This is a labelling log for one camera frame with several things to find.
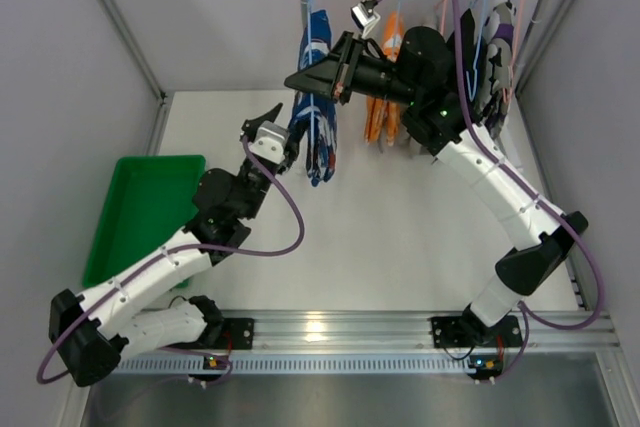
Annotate grey slotted cable duct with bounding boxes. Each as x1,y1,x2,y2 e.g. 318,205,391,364
114,353,475,375

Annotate orange white trousers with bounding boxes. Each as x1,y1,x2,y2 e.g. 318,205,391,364
364,11,405,147

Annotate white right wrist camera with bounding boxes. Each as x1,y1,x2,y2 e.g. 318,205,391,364
351,0,381,39

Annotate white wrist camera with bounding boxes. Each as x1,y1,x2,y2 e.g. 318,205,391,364
249,122,288,165
351,0,381,39

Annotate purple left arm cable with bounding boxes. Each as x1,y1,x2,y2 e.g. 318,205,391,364
37,139,306,386

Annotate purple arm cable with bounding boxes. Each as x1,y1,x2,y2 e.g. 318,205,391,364
367,0,609,388
37,139,306,386

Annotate aluminium mounting rail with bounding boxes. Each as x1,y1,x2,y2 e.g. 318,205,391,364
223,310,620,354

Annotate green plastic bin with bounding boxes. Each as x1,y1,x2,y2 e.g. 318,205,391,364
82,155,206,288

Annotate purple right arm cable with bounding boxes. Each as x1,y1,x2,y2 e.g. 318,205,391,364
367,0,609,388

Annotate light blue wire hanger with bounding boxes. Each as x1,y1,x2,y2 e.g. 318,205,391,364
304,0,328,187

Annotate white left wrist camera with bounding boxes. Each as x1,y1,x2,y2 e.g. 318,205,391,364
249,122,288,165

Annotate purple camouflage trousers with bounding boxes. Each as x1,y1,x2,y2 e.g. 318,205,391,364
476,0,517,139

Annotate black trousers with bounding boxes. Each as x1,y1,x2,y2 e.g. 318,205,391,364
460,9,486,122

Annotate blue patterned trousers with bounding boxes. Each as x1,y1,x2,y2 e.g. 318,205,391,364
288,9,338,187

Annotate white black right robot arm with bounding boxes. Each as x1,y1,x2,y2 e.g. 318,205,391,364
284,26,588,345

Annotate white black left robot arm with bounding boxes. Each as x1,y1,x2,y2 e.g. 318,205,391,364
45,104,302,387

